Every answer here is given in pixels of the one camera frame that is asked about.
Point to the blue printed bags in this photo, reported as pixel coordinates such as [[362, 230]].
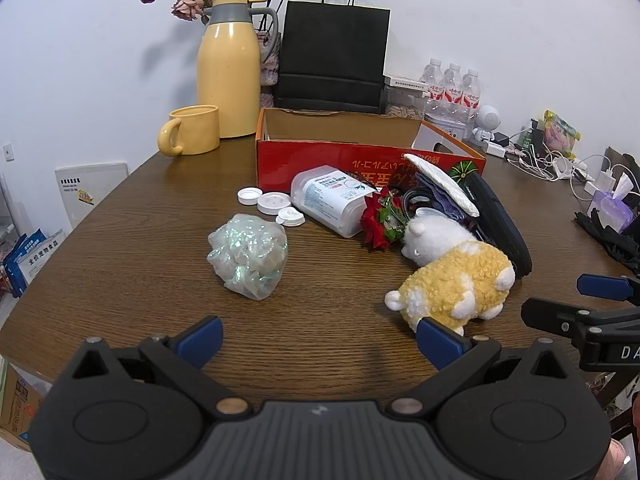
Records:
[[30, 260]]

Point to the clear seed jar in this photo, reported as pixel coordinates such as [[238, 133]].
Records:
[[402, 107]]

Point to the person's right forearm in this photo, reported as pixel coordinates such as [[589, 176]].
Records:
[[636, 415]]

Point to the black power adapter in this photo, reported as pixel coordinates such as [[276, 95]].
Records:
[[501, 138]]

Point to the printed tin box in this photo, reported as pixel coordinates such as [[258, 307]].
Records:
[[447, 124]]

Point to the yellow green snack packet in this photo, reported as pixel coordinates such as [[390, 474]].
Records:
[[562, 132]]

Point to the white padded insole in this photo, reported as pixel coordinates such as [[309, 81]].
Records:
[[445, 180]]

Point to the yellow mug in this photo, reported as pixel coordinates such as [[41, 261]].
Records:
[[197, 130]]

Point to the clear cotton swab box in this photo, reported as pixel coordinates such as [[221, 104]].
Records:
[[325, 200]]

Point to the red artificial rose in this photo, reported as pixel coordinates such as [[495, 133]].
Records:
[[377, 225]]

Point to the iridescent plastic bag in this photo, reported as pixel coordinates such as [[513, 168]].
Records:
[[247, 255]]

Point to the purple tissue pack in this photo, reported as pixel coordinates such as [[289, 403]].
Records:
[[610, 207]]

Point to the purple cloth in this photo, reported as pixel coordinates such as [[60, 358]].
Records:
[[442, 202]]

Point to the yellow and white plush toy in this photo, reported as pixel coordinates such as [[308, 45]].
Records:
[[460, 275]]

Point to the black toothed hairband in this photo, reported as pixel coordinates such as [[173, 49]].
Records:
[[415, 194]]

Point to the black oval case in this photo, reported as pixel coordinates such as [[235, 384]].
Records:
[[500, 225]]

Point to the white charger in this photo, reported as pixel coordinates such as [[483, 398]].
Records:
[[495, 149]]

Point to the red cardboard box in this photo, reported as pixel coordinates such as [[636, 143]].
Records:
[[320, 160]]

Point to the cardboard box with print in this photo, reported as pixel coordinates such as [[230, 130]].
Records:
[[17, 405]]

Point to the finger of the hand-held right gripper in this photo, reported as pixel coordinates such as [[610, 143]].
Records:
[[550, 315], [605, 287]]

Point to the fuzzy pink vase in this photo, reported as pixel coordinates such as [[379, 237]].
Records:
[[269, 65]]

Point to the white flat box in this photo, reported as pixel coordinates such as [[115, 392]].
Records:
[[406, 82]]

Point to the black paper bag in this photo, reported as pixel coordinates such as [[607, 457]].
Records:
[[332, 55]]

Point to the white robot toy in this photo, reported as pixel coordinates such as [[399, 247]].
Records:
[[486, 119]]

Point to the white wall socket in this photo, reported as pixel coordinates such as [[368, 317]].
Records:
[[8, 151]]

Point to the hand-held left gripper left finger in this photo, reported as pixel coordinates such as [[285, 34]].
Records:
[[200, 342]]

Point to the yellow thermos jug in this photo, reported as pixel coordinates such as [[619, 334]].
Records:
[[227, 85]]

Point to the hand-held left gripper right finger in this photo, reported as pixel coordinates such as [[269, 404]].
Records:
[[440, 342]]

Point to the black gloves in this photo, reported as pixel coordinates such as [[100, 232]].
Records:
[[610, 245]]

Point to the clear water bottle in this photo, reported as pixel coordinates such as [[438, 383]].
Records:
[[431, 85], [452, 90], [471, 92]]

